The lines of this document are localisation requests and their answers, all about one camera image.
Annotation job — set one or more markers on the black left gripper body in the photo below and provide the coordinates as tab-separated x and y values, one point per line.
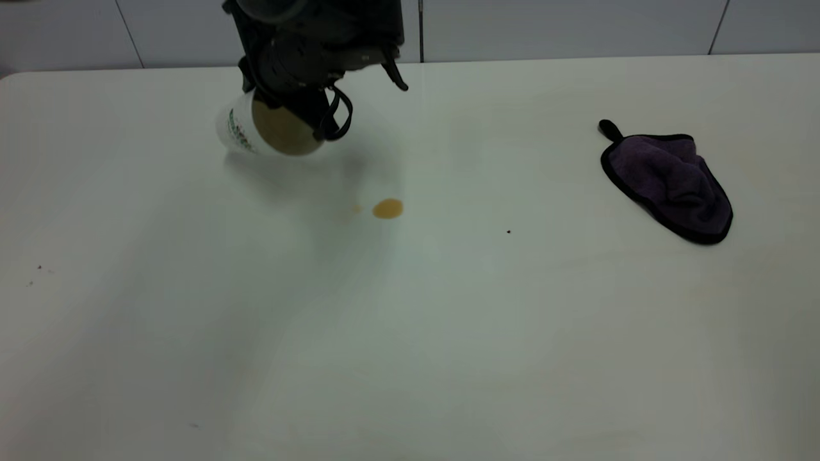
301	64

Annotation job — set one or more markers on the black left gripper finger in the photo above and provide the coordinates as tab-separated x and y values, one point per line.
248	75
314	114

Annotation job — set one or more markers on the white paper coffee cup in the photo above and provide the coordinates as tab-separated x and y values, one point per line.
240	131

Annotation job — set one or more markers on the purple cloth with black trim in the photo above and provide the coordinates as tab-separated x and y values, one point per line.
672	182

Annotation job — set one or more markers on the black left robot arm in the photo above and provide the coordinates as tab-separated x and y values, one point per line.
320	16

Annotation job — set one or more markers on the brown coffee spill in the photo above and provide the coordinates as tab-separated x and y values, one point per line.
387	209

